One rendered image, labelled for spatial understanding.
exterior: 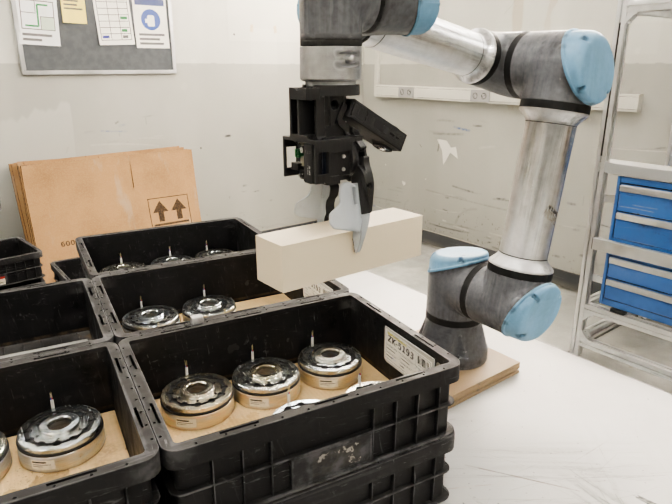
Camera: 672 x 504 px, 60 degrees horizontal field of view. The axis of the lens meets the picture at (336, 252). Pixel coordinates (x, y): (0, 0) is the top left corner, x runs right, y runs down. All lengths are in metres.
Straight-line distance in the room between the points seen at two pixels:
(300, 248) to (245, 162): 3.62
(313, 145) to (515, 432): 0.64
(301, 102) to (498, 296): 0.54
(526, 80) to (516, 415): 0.59
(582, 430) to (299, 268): 0.64
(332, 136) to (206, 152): 3.45
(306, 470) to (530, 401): 0.57
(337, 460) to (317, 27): 0.52
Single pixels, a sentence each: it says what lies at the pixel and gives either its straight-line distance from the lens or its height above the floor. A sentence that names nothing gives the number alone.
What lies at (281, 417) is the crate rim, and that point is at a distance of 0.68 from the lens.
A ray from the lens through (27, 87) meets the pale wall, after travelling 3.79.
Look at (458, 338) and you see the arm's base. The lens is 1.19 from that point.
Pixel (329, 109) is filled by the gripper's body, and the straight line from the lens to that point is 0.72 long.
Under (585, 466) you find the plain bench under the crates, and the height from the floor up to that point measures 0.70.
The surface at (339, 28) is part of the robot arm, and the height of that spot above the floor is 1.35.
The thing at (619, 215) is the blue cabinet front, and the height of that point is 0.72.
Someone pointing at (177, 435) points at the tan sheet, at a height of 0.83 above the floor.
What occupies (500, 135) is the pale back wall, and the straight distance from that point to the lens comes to 3.99.
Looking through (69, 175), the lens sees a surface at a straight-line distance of 3.70.
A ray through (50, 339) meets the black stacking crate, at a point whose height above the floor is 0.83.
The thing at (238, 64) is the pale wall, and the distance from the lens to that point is 4.25.
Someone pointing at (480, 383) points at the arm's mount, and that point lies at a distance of 1.18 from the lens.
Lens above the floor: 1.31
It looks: 18 degrees down
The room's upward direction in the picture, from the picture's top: straight up
